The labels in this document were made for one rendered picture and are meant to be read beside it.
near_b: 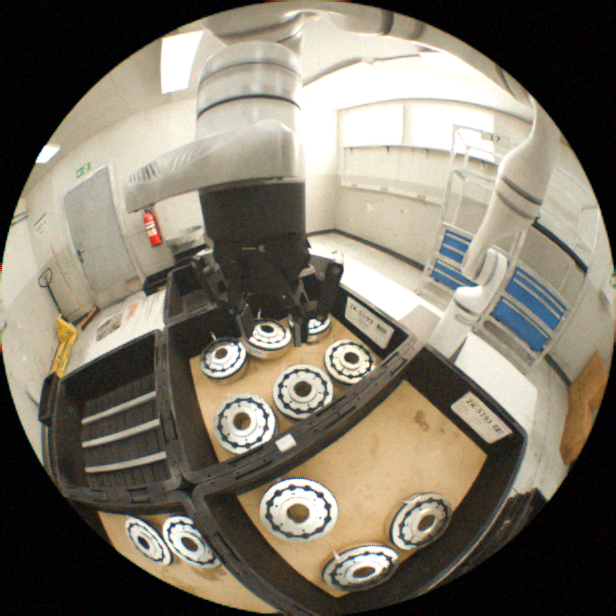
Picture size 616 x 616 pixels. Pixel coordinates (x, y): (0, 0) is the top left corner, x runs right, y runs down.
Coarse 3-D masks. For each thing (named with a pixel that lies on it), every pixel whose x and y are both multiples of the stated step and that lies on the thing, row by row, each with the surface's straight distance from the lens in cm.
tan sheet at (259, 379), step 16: (336, 320) 46; (336, 336) 42; (352, 336) 43; (288, 352) 39; (304, 352) 39; (320, 352) 39; (192, 368) 44; (256, 368) 38; (272, 368) 37; (320, 368) 37; (208, 384) 40; (240, 384) 37; (256, 384) 36; (272, 384) 36; (208, 400) 38; (224, 400) 37; (272, 400) 34; (208, 416) 37; (208, 432) 36
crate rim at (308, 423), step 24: (384, 312) 36; (168, 336) 39; (408, 336) 34; (168, 360) 34; (384, 360) 28; (168, 384) 31; (360, 384) 25; (168, 408) 29; (336, 408) 23; (288, 432) 22; (240, 456) 23; (264, 456) 22; (192, 480) 25
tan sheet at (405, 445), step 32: (384, 416) 35; (416, 416) 38; (352, 448) 32; (384, 448) 34; (416, 448) 36; (448, 448) 40; (320, 480) 32; (352, 480) 32; (384, 480) 34; (416, 480) 36; (448, 480) 40; (256, 512) 33; (352, 512) 33; (384, 512) 34; (288, 544) 34; (320, 544) 34; (320, 576) 37
